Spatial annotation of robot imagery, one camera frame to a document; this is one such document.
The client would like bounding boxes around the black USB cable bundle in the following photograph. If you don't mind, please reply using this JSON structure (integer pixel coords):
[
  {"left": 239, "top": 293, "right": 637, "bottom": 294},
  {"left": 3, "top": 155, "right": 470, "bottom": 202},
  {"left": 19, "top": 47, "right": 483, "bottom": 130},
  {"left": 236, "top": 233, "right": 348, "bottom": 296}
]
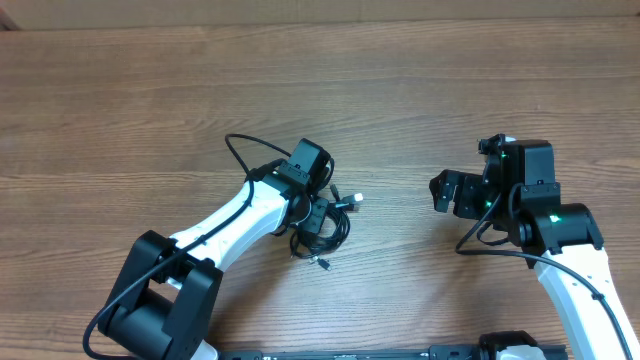
[{"left": 288, "top": 183, "right": 365, "bottom": 272}]

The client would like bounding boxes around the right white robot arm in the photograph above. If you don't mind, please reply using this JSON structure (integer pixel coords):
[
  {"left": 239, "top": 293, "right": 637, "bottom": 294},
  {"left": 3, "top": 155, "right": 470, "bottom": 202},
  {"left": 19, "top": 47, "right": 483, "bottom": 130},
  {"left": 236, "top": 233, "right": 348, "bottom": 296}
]
[{"left": 429, "top": 134, "right": 639, "bottom": 359}]

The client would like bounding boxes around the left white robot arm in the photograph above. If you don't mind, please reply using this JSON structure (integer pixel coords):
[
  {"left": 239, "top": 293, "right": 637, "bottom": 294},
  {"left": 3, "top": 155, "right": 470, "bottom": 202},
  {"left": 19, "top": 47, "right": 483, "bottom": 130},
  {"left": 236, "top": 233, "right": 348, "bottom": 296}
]
[{"left": 83, "top": 139, "right": 333, "bottom": 359}]

